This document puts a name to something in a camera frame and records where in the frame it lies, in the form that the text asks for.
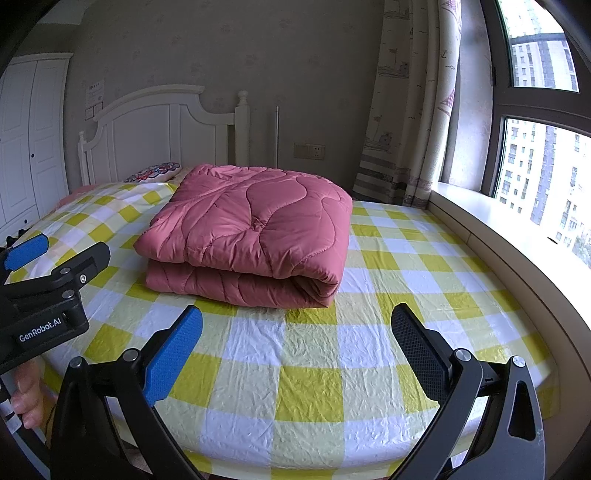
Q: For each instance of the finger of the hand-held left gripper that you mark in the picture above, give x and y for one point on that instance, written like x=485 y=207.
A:
x=25 y=251
x=83 y=263

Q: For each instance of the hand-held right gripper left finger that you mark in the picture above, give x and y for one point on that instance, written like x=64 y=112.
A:
x=173 y=355

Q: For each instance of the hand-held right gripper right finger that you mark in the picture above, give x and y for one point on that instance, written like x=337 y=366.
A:
x=418 y=346

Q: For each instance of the pink quilted jacket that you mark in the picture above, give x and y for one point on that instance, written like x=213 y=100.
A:
x=258 y=230

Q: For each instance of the person's left hand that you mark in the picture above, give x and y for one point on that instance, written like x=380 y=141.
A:
x=27 y=392

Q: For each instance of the white wardrobe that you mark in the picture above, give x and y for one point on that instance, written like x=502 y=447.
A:
x=32 y=147

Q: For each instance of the patterned pillow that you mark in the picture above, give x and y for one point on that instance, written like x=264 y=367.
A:
x=154 y=171

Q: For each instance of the yellow checked bed sheet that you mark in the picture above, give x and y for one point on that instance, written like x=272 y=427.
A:
x=300 y=369

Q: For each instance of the pale yellow pillow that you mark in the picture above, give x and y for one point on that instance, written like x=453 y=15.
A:
x=181 y=174

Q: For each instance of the beige window sill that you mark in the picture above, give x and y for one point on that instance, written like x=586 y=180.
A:
x=508 y=240

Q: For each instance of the white wooden headboard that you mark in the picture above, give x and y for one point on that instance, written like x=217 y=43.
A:
x=147 y=134

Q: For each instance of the dark framed window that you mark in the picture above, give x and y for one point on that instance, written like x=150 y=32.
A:
x=540 y=161

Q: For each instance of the printed beige curtain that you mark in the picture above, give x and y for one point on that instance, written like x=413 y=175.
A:
x=406 y=115

